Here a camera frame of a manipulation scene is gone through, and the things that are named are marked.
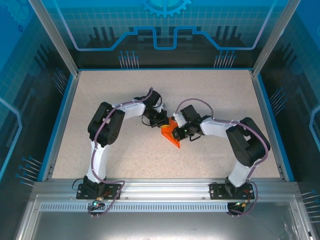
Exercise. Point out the orange paper sheet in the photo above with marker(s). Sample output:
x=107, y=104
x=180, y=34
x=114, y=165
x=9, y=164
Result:
x=168, y=132

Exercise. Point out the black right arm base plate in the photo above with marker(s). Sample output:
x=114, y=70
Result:
x=216, y=191

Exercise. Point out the blue printed side panel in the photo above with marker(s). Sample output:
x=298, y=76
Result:
x=300, y=87
x=22, y=87

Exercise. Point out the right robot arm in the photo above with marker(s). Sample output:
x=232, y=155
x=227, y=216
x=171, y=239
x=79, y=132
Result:
x=247, y=142

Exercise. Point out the blue table edge strip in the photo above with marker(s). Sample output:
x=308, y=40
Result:
x=57, y=120
x=273, y=120

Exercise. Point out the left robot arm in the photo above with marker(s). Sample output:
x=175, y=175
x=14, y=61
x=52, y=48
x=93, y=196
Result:
x=107, y=125

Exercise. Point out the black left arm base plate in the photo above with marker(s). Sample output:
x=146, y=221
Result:
x=112, y=192

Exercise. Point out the aluminium frame post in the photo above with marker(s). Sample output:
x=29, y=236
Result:
x=57, y=40
x=272, y=37

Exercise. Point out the blue printed wall panel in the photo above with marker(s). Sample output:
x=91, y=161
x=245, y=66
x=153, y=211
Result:
x=160, y=25

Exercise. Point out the long aluminium mounting rail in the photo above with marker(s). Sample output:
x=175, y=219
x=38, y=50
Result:
x=165, y=190

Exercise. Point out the grey metal floor panel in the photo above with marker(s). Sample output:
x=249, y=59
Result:
x=160, y=225

